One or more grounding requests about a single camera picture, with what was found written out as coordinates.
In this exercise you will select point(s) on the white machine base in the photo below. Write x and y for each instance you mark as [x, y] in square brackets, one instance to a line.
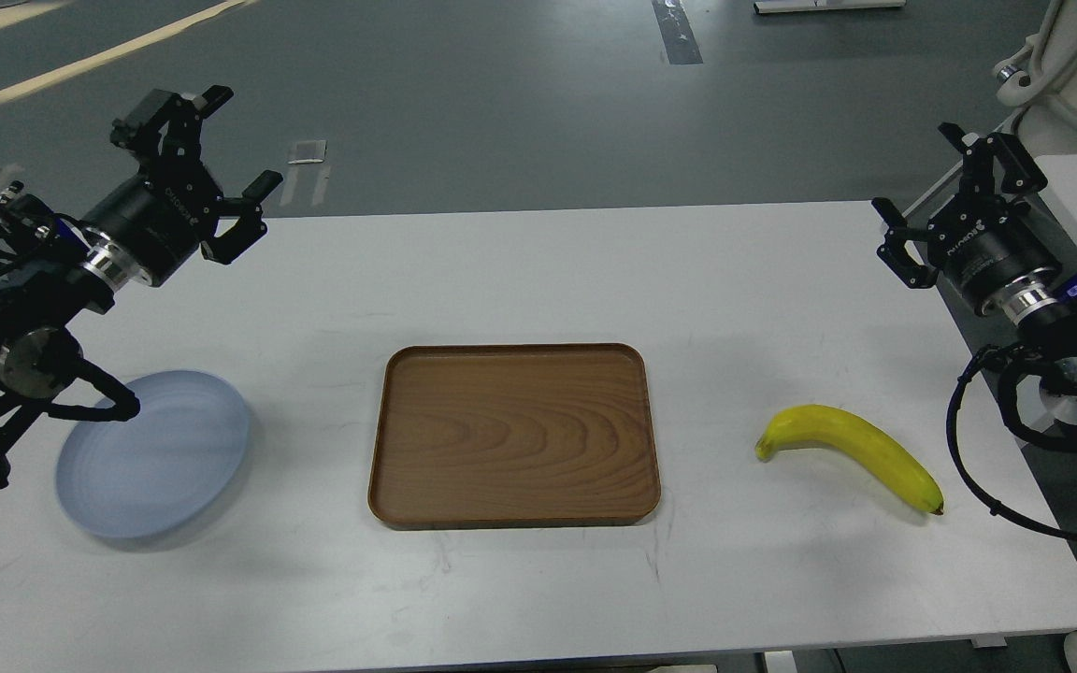
[1038, 83]

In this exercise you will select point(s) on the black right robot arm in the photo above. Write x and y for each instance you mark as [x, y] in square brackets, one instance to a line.
[1036, 393]

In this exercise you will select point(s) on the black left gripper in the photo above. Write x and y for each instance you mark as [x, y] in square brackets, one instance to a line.
[153, 222]

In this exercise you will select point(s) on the light blue plate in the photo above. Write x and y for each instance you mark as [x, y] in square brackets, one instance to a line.
[153, 473]

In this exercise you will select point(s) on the yellow banana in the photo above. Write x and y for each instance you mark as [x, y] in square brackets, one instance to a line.
[820, 426]

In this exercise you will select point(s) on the brown wooden tray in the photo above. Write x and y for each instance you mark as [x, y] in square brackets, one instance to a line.
[514, 436]

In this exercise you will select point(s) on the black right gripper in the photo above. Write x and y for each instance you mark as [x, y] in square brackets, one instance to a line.
[981, 245]

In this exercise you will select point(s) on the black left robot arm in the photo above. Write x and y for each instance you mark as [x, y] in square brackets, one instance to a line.
[54, 266]

